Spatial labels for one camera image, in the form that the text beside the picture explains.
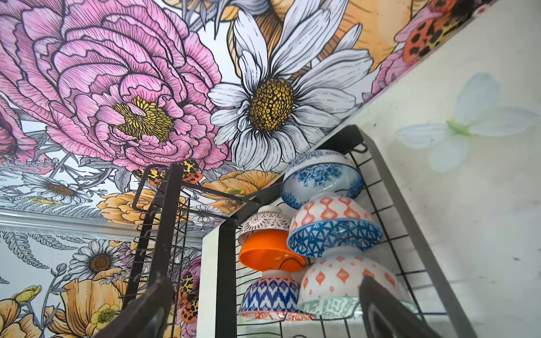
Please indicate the blue floral ceramic bowl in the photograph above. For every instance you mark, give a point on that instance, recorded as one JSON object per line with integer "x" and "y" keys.
{"x": 317, "y": 173}

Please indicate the orange plastic bowl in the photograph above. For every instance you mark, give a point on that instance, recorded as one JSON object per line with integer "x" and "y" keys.
{"x": 268, "y": 250}

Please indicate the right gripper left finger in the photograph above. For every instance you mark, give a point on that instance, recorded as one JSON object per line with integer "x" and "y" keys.
{"x": 146, "y": 317}

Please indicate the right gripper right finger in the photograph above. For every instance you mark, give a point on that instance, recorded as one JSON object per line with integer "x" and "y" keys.
{"x": 385, "y": 316}

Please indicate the white perforated strainer bowl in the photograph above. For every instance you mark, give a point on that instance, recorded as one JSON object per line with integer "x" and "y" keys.
{"x": 266, "y": 218}

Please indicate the orange patterned ceramic bowl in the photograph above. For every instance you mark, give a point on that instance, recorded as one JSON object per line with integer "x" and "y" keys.
{"x": 273, "y": 297}

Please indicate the black wire dish rack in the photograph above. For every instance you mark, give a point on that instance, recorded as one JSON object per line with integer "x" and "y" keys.
{"x": 211, "y": 298}

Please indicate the dark blue patterned bowl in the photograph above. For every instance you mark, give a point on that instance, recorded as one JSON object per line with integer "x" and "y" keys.
{"x": 330, "y": 221}

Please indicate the green patterned ceramic bowl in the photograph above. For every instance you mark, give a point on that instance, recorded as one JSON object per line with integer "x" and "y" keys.
{"x": 330, "y": 287}

